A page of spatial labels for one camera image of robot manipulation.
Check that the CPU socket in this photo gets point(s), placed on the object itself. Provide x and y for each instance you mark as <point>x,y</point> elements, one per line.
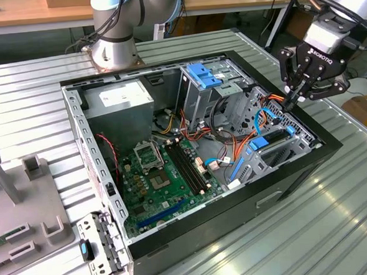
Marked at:
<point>160,180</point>

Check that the silver card retention bracket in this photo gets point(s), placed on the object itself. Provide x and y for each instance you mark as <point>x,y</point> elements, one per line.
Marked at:
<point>93,220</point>

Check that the large brown cardboard box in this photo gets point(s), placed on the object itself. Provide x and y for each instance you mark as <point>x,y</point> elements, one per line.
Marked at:
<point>293,24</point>

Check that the green motherboard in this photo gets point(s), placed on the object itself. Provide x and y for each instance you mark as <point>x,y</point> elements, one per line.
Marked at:
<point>177,187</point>

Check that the blue black clip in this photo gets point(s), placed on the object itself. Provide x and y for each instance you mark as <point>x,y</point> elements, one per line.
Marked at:
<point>87,251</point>

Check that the grey metal disk bay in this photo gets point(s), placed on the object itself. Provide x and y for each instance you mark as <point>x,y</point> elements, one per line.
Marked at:
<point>257,170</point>

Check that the grey optical drive cage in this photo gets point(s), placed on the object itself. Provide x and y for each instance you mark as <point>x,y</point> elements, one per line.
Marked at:
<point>197,102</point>

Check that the wooden desk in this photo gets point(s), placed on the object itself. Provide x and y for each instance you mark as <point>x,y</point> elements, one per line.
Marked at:
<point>23,14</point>

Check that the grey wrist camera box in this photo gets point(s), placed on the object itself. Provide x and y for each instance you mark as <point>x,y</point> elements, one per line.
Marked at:
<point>324,38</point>

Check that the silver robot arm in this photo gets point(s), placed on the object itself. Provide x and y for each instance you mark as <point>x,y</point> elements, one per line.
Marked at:
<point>113,54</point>

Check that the blue expansion slot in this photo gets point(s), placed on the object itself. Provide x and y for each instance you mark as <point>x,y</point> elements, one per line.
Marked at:
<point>161,213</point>

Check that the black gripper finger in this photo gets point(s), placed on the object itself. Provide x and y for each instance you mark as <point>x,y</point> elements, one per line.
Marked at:
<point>330,91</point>
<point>283,67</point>

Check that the black stand pole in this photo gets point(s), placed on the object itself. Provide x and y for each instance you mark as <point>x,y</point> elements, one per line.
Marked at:
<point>276,29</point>

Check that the hard disk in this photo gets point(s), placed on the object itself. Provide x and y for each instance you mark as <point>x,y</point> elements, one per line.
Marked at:
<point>258,143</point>

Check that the grey parts rack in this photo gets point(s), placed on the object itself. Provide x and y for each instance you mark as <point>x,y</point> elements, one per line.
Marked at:
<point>35,202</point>

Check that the blue plastic drive latch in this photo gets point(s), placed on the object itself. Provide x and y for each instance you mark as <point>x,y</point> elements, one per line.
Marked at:
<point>203,75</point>

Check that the grey power supply unit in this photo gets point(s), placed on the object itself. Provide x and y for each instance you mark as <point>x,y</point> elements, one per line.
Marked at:
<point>120,116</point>

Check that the black open PC case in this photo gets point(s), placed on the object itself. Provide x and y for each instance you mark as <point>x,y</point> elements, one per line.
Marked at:
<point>214,226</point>

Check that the copper coloured tube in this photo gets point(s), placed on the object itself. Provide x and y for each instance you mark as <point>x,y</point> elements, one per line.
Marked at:
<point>314,3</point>

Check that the black RAM slot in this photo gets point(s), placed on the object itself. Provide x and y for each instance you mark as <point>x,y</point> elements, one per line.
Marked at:
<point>186,168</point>
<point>191,168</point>
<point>196,168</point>
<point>181,168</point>

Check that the printed cardboard box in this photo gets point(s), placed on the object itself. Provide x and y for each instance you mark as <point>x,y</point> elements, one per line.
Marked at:
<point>362,111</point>

